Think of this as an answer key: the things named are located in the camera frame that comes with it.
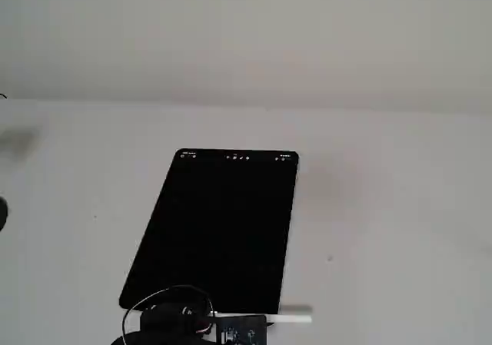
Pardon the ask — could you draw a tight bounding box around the thin grey cable loop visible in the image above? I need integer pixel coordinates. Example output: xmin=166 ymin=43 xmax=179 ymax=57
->
xmin=121 ymin=284 xmax=215 ymax=345

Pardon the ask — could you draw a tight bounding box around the black wrist camera board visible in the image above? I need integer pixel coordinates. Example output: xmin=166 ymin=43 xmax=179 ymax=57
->
xmin=214 ymin=313 xmax=268 ymax=345

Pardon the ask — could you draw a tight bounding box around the black tablet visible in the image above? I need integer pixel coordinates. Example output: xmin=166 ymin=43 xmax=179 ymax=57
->
xmin=118 ymin=148 xmax=300 ymax=320

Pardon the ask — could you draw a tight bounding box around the white stylus pencil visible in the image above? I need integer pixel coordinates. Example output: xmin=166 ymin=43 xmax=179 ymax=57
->
xmin=209 ymin=310 xmax=313 ymax=324

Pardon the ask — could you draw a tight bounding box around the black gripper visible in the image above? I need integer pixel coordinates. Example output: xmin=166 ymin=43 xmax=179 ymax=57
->
xmin=139 ymin=301 xmax=213 ymax=335

